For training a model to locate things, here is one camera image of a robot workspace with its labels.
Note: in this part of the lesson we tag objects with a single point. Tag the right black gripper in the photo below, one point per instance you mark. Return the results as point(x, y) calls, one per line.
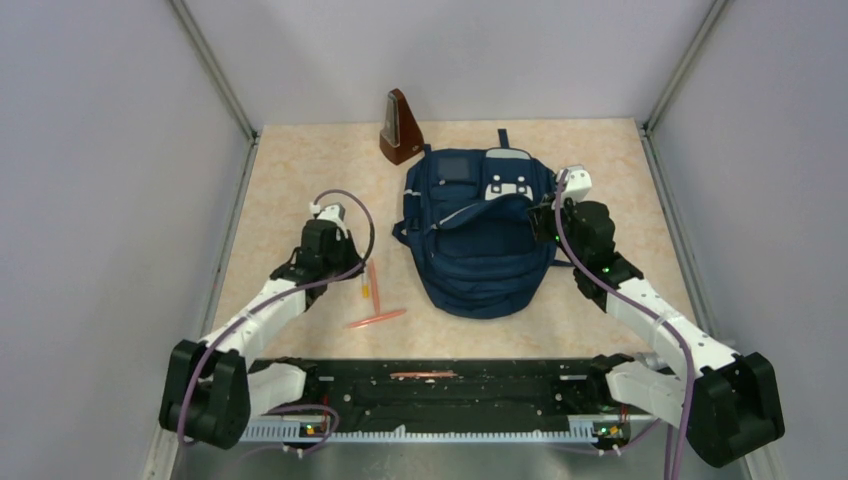
point(542, 216)

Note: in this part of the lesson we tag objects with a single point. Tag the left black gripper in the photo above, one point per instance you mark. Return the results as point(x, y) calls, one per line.
point(349, 245)

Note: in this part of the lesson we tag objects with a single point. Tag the navy blue backpack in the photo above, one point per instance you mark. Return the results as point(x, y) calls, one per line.
point(467, 224)

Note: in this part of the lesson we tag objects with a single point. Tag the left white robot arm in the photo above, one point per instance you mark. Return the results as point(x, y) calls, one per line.
point(210, 395)

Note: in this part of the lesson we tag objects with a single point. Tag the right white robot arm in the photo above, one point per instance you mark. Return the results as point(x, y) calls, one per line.
point(726, 404)

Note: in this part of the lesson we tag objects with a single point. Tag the brown wooden metronome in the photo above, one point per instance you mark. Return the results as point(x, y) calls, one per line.
point(400, 137)

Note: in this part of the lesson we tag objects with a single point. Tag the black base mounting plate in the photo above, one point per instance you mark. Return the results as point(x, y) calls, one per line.
point(488, 395)

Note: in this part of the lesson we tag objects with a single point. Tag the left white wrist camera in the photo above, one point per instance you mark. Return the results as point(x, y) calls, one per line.
point(334, 213)

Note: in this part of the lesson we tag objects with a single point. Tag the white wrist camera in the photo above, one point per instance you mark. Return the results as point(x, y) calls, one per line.
point(576, 182)
point(334, 213)

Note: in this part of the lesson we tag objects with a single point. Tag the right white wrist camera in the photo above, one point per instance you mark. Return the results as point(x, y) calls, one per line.
point(576, 182)

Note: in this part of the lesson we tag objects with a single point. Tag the aluminium frame rail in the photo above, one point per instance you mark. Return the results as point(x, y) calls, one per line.
point(583, 429)

